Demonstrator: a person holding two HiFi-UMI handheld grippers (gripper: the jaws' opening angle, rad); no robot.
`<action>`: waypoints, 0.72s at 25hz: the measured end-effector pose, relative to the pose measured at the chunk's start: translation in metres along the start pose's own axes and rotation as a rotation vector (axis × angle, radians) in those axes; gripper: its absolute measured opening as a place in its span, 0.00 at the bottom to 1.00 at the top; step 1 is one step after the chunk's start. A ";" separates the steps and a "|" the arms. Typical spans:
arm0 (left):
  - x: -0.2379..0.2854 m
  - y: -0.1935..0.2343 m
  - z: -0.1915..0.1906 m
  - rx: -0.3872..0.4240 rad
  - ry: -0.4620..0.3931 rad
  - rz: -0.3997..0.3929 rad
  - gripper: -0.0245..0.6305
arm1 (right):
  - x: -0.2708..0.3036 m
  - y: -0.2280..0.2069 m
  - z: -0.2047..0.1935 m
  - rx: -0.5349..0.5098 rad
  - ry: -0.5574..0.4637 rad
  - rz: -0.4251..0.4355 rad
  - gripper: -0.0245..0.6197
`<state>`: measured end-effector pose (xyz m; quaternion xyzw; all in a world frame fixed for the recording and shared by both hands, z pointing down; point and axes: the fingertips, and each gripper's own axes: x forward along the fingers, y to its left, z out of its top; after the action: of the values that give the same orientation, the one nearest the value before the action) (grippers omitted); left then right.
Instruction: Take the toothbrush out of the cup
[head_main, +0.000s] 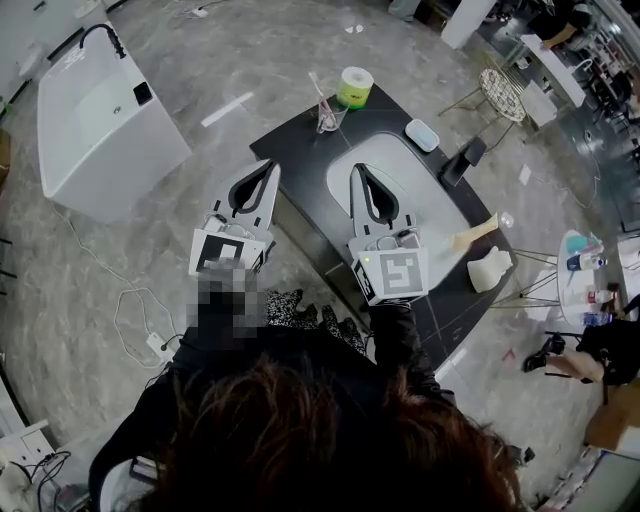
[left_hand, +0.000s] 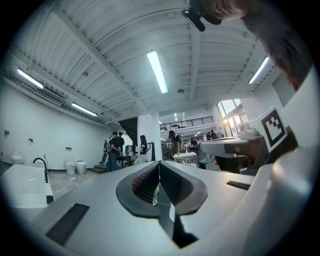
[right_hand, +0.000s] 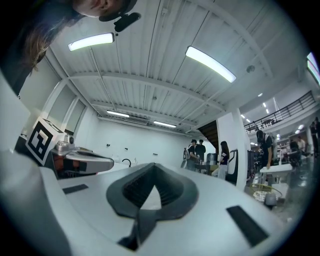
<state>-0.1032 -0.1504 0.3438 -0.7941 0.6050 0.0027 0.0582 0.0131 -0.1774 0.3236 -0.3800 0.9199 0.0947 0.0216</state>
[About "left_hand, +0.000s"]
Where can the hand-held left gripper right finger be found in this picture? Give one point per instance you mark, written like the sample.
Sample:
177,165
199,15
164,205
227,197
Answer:
220,190

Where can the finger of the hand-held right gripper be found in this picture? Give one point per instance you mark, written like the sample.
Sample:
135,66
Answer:
212,147

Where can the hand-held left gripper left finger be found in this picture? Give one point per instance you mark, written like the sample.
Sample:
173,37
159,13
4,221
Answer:
105,190

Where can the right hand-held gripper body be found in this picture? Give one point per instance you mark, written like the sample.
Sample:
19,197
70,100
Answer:
273,130

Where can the clear glass cup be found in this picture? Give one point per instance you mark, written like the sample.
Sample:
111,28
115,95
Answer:
155,198

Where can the white square table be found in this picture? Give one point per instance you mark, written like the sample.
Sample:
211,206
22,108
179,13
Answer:
185,157

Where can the large window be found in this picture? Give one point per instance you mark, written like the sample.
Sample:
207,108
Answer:
231,117

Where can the black balcony railing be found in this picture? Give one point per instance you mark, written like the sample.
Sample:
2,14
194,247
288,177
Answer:
187,122

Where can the green wrapped paper roll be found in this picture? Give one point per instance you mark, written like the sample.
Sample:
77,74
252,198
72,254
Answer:
158,191

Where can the ceiling tube light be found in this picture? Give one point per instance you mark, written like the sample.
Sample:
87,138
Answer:
157,72
258,70
83,109
30,78

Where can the black bathtub faucet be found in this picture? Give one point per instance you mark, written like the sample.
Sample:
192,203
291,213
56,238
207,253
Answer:
45,170

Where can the dark staircase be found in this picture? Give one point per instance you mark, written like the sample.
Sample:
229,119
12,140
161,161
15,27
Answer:
130,130

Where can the white bathtub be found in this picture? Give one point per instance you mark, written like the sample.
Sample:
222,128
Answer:
22,185

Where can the ceiling air conditioner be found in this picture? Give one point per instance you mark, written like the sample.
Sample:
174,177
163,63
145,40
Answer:
48,96

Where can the person's face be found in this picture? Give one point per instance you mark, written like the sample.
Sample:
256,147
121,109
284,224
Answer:
220,10

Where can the black head camera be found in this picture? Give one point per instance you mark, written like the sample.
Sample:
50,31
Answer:
193,17

